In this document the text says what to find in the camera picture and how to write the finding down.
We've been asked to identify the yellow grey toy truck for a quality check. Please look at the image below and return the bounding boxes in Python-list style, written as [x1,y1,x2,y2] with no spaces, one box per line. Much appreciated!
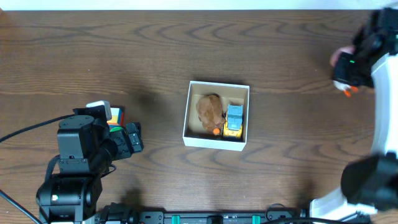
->
[223,105,243,139]

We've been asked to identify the brown plush toy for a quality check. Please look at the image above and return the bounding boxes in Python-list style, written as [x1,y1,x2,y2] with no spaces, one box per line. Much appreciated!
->
[196,95,225,136]

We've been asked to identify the white cardboard box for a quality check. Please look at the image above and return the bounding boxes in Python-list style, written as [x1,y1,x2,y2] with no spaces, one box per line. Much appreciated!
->
[183,81,250,151]

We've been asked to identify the multicoloured puzzle cube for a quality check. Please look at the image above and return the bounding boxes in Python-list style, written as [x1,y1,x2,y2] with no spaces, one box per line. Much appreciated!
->
[107,108,124,126]

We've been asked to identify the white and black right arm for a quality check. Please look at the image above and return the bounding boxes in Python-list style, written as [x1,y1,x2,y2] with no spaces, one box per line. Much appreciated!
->
[308,7,397,223]

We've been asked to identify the pink duck figurine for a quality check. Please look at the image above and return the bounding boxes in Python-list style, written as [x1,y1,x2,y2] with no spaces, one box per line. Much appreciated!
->
[330,45,355,97]

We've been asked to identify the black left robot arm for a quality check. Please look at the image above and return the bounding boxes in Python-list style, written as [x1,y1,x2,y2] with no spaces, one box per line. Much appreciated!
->
[36,115,144,223]

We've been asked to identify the black mounting rail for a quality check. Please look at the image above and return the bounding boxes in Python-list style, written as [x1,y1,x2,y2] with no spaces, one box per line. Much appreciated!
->
[93,203,308,224]

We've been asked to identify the green round spinner toy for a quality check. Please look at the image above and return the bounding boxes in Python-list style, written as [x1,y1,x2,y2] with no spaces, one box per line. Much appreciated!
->
[110,126,124,132]

